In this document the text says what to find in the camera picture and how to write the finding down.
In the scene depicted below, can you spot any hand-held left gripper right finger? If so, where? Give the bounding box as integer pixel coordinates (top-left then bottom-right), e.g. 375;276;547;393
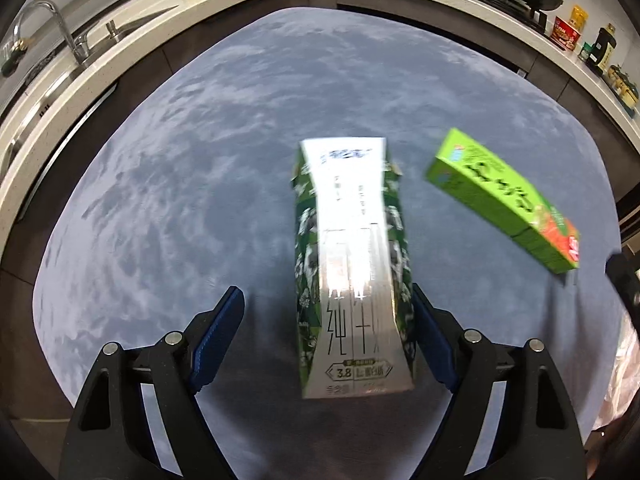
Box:
411;284;593;480

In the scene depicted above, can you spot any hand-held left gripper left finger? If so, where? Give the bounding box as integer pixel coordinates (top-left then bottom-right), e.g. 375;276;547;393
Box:
59;285;246;480

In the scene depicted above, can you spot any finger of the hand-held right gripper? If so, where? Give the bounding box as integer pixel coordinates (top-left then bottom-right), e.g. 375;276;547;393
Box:
604;254;640;318

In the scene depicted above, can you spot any white plastic bag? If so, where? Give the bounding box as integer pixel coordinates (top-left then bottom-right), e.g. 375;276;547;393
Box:
590;305;640;431

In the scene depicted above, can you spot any green and white milk carton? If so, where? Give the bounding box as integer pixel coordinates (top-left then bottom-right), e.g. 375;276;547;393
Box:
291;136;418;401

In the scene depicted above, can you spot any green cardboard box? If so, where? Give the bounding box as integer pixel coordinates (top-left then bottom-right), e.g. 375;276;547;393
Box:
424;127;582;275

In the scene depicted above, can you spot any spice jar set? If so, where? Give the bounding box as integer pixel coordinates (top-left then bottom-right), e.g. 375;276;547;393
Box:
602;63;640;113

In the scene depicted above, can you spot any dark sauce bottle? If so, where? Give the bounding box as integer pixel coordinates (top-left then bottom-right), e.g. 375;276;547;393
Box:
585;22;618;76

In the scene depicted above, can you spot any black built-in dishwasher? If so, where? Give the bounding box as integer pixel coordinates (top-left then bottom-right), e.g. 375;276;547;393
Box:
15;82;120;223

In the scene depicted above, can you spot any red instant noodle cup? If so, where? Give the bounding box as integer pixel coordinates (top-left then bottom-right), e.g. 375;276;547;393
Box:
551;16;582;51

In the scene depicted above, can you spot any stainless steel sink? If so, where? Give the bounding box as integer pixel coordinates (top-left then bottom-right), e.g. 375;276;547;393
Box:
20;7;176;86

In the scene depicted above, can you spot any chrome faucet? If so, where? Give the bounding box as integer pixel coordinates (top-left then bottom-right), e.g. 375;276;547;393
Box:
12;0;91;66

